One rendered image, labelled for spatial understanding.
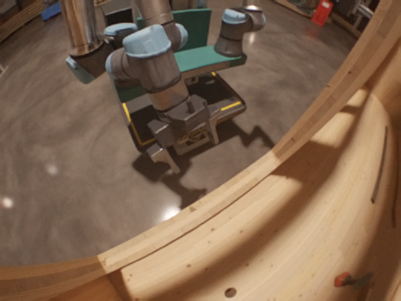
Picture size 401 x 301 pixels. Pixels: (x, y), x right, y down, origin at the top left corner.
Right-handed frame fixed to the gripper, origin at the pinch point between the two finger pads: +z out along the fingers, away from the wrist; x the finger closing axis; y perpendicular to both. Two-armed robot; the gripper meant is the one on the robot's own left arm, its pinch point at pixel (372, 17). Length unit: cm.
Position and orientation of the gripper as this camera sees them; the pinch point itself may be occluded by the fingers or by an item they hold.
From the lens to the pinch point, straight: 76.6
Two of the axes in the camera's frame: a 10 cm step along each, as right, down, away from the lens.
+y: 8.3, -4.6, 3.2
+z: 5.5, 7.7, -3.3
